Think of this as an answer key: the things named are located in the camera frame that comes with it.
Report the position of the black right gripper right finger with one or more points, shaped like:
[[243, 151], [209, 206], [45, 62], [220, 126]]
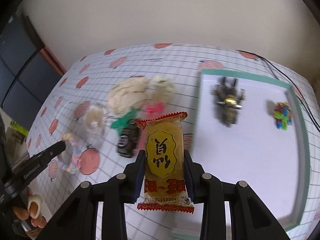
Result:
[[193, 179]]

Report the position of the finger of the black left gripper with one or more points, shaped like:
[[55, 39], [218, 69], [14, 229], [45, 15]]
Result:
[[29, 169]]

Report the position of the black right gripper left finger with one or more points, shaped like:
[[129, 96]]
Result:
[[134, 178]]

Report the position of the yellow snack packet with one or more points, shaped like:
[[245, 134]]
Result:
[[164, 182]]

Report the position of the green plastic figure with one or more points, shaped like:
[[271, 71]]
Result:
[[125, 121]]

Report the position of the white fluffy pompom scrunchie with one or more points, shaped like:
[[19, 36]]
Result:
[[96, 119]]

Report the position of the dark robot figure toy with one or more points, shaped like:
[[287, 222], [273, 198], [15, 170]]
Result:
[[229, 100]]

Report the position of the cream mesh scrunchie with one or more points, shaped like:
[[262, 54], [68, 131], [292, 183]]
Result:
[[130, 93]]

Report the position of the cream hair claw clip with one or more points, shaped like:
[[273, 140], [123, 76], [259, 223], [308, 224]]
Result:
[[163, 88]]

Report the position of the colourful block toy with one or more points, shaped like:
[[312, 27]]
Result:
[[283, 115]]

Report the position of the pink hair roller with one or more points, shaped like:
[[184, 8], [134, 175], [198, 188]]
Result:
[[154, 109]]

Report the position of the hand with painted nails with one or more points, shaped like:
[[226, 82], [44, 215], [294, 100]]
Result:
[[32, 213]]

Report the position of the teal white tray box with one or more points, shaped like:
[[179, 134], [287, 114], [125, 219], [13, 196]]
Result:
[[275, 163]]

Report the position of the pomegranate grid tablecloth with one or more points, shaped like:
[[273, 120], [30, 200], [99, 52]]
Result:
[[91, 78]]

